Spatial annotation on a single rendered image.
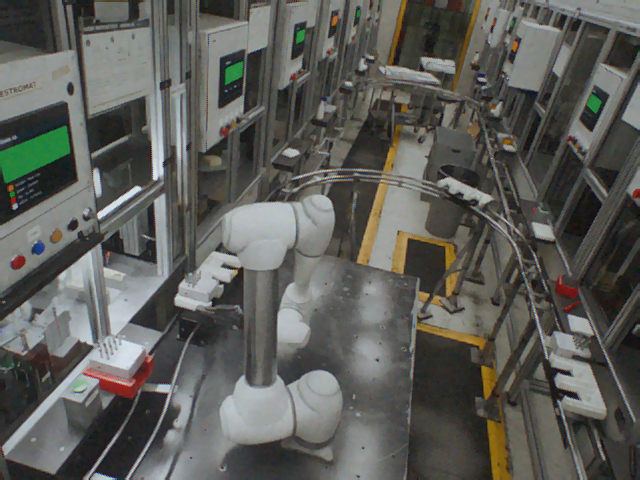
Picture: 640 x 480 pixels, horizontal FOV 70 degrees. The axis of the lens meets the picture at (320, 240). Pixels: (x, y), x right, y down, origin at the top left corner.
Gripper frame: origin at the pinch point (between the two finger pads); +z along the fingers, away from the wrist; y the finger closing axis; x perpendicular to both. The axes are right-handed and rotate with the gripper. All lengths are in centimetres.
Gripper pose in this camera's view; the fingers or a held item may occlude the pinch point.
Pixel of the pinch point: (205, 310)
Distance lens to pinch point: 184.6
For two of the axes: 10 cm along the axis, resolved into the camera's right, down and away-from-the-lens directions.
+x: -2.2, 4.9, -8.4
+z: -9.7, -2.4, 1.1
